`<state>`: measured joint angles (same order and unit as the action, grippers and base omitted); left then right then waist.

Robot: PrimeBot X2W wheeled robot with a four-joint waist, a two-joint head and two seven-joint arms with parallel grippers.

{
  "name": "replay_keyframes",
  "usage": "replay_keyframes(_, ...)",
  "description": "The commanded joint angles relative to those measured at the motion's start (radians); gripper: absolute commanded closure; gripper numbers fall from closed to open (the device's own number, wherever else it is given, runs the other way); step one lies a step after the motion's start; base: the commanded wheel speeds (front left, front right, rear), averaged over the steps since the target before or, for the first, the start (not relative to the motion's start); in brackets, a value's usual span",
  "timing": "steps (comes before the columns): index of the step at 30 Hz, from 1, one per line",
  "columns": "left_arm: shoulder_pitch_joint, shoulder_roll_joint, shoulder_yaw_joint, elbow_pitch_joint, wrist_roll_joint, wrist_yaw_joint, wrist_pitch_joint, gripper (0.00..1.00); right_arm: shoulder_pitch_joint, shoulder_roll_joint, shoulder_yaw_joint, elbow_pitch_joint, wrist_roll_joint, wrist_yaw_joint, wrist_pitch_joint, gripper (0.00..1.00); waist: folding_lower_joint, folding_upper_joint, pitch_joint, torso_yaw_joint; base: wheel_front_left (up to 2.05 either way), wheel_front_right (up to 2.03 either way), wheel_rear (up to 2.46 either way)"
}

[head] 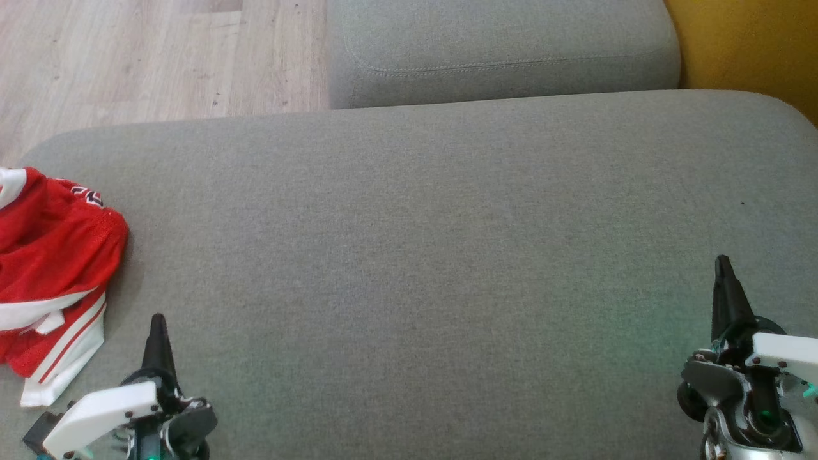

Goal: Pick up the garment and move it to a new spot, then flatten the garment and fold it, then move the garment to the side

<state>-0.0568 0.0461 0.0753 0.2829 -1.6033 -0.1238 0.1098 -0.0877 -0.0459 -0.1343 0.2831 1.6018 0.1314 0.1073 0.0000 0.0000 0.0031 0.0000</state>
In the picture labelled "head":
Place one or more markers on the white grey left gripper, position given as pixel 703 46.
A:
pixel 102 412

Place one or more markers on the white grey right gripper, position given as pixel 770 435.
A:
pixel 748 383

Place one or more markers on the red shorts with white stripes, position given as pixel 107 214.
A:
pixel 64 358

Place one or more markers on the red white lettered jersey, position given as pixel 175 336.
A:
pixel 57 243

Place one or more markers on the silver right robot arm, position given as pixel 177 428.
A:
pixel 722 447

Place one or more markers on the yellow grey sofa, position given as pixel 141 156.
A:
pixel 754 45

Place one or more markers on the large grey sofa seat cushion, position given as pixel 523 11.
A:
pixel 409 255

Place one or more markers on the medium grey sofa seat cushion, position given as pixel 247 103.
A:
pixel 498 38

